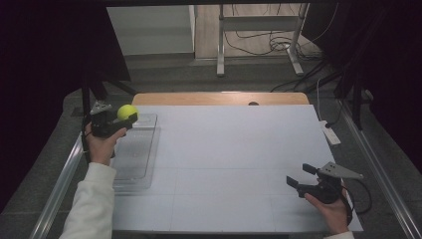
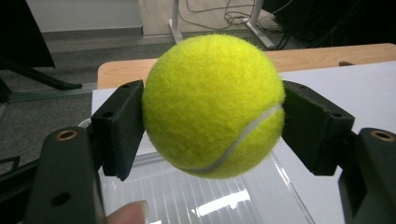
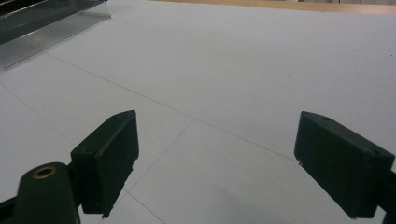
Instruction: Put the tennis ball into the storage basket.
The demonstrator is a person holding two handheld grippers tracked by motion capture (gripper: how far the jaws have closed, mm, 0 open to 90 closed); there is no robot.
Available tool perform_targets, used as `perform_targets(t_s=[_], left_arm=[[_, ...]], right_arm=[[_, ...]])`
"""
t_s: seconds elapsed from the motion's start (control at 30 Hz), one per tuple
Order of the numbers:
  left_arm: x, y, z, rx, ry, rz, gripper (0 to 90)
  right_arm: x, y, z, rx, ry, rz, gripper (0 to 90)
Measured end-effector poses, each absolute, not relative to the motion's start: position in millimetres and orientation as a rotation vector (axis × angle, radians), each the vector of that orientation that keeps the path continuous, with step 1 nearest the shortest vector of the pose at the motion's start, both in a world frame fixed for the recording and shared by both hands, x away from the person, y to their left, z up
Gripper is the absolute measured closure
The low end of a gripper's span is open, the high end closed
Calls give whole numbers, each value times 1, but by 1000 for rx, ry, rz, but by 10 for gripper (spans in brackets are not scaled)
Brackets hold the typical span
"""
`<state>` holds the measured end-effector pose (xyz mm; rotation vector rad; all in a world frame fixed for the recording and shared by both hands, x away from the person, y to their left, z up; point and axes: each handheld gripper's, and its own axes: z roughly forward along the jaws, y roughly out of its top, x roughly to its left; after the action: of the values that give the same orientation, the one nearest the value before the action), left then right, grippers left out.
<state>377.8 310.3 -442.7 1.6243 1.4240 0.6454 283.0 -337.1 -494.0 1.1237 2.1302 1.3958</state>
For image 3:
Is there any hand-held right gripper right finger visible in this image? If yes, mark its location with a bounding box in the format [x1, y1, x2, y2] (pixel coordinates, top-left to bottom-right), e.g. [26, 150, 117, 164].
[293, 110, 396, 220]

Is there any clear acrylic box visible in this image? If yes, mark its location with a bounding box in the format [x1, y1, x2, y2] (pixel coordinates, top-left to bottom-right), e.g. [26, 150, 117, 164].
[0, 0, 112, 71]

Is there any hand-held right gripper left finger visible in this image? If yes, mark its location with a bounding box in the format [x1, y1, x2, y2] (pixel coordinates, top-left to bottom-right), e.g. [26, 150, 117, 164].
[70, 109, 140, 219]

